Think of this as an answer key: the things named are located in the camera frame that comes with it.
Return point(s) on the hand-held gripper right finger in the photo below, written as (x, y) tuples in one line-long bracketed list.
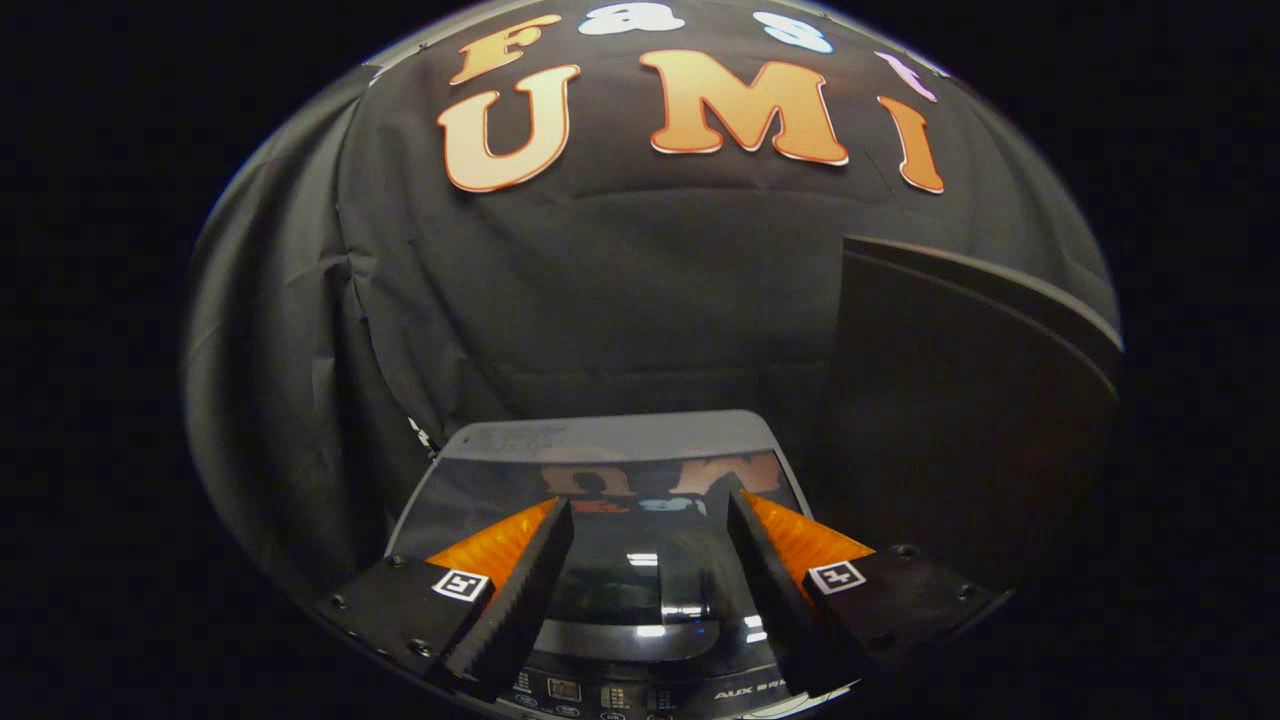
[(785, 600)]

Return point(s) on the black backdrop cloth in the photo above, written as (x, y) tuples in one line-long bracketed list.
[(620, 300)]

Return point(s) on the dark glass washing machine lid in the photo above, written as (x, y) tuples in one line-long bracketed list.
[(640, 560)]

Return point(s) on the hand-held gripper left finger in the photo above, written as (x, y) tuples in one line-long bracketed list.
[(515, 600)]

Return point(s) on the grey washing machine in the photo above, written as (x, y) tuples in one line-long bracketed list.
[(620, 692)]

